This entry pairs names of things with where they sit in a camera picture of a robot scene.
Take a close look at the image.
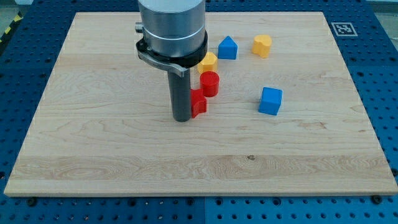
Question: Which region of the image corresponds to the black flange mount ring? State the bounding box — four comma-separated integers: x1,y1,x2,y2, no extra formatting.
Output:
136,31,208,78

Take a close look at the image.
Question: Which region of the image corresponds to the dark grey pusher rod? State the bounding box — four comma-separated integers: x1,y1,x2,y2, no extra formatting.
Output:
168,70,192,122

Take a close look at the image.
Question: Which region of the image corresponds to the red star block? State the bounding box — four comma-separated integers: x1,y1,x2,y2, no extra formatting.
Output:
190,89,207,118

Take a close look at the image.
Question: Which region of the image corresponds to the blue cube block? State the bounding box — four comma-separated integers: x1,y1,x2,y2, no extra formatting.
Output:
258,87,283,116

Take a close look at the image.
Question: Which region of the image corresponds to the yellow hexagon block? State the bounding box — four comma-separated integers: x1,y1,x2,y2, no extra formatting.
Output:
197,52,218,73

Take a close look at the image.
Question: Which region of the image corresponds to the red cylinder block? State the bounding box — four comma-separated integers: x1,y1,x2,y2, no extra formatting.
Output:
200,71,220,97

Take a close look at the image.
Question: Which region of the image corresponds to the blue triangle-top block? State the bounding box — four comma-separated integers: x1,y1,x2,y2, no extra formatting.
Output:
218,36,238,60

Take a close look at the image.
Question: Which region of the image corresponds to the yellow heart block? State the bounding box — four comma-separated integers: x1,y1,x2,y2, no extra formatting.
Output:
252,34,272,58

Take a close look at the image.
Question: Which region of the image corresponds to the wooden board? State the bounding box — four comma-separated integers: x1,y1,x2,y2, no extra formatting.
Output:
4,12,397,197

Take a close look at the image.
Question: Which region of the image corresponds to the fiducial marker tag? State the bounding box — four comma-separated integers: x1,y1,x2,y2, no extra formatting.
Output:
331,22,358,37

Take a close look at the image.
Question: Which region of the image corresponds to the yellow black hazard tape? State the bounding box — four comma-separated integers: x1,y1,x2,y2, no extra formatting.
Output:
1,11,24,44

